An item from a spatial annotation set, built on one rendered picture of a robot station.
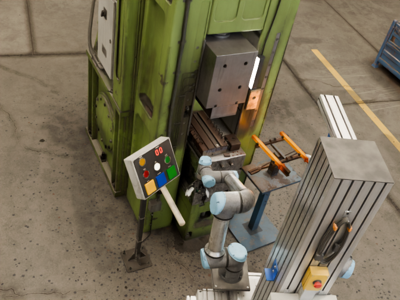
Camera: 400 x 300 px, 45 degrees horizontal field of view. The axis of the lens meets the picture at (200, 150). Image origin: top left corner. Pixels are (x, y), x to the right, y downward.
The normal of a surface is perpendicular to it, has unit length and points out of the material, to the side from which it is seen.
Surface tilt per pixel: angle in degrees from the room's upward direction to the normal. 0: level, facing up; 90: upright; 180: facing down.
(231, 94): 90
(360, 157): 0
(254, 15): 90
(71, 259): 0
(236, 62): 90
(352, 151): 0
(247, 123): 90
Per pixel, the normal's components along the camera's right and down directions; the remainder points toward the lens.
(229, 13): 0.43, 0.65
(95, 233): 0.15, -0.74
